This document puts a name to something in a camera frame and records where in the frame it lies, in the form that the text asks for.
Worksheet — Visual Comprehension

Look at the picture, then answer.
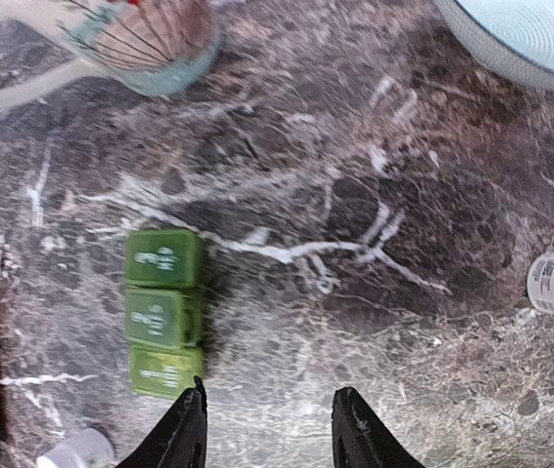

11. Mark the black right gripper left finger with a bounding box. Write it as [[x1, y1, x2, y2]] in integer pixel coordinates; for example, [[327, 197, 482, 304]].
[[116, 376, 208, 468]]

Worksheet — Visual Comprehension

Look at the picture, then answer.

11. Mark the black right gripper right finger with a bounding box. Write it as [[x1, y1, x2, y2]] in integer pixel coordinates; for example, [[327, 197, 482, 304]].
[[332, 387, 423, 468]]

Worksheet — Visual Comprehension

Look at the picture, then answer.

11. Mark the green weekly pill organizer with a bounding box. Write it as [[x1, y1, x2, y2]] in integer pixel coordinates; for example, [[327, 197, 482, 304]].
[[125, 229, 204, 400]]

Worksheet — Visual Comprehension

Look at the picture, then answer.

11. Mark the white mug with coral pattern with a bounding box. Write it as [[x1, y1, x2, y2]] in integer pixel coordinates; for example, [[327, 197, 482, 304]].
[[0, 1, 221, 110]]

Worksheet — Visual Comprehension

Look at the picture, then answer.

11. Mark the striped light blue bowl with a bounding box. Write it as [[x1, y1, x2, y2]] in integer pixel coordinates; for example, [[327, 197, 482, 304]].
[[435, 1, 554, 91]]

